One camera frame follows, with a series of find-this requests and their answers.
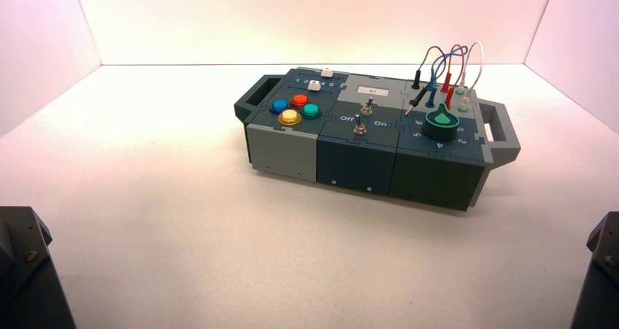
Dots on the blue grey modular task box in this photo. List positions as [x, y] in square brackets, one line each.
[358, 162]

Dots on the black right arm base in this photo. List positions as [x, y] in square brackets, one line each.
[599, 288]

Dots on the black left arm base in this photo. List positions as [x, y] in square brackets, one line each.
[24, 278]

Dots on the yellow push button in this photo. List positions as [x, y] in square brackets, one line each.
[289, 117]

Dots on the teal push button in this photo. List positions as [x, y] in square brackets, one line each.
[312, 110]

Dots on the red push button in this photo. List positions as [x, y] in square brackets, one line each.
[299, 100]

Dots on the blue push button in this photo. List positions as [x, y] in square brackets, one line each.
[279, 106]

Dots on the white slider knob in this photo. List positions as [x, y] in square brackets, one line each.
[314, 85]
[327, 72]

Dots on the white number display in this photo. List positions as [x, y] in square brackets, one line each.
[373, 91]

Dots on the green rotary knob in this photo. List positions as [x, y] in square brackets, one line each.
[441, 126]

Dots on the metal toggle switch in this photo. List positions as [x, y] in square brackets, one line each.
[368, 108]
[359, 129]

